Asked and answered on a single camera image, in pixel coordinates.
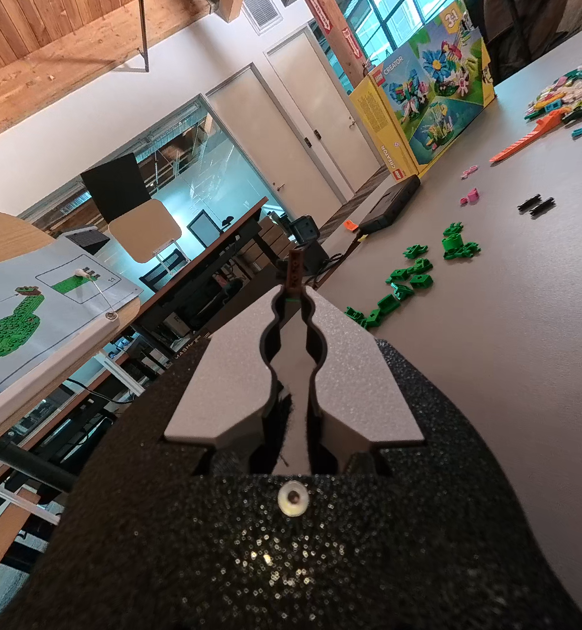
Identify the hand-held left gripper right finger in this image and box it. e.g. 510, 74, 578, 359
301, 285, 426, 474

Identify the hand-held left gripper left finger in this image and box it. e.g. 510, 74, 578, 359
164, 284, 292, 474

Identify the brown and green brick assembly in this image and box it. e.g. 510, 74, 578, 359
282, 250, 306, 302

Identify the pile of colourful bricks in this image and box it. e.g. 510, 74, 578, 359
524, 63, 582, 154

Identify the long dark wood desk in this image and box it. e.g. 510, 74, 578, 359
133, 197, 270, 355

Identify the dark cardboard box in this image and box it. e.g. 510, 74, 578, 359
165, 320, 214, 375

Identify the pile of green bricks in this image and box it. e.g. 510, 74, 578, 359
345, 221, 482, 330

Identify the black monitor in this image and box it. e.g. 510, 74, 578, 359
187, 209, 221, 248

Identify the wood panel book stand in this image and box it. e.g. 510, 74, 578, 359
108, 199, 183, 265

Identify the black hard case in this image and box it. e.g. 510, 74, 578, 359
358, 175, 422, 233

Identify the instruction booklet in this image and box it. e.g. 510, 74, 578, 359
0, 240, 145, 397

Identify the black square panel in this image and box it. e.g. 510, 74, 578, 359
79, 152, 153, 225

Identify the white door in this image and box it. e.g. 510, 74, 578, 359
264, 26, 386, 194
206, 63, 347, 210

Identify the orange brick separator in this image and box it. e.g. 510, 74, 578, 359
489, 108, 567, 163

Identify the colourful toy box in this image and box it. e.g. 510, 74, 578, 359
348, 0, 498, 179

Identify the black ceiling rod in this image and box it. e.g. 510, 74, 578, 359
114, 0, 152, 74

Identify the black cube camera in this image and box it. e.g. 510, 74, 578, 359
290, 215, 317, 245

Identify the wooden post with red signs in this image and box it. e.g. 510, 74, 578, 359
305, 0, 370, 88

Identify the wall vent grille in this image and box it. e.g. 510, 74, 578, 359
242, 0, 285, 35

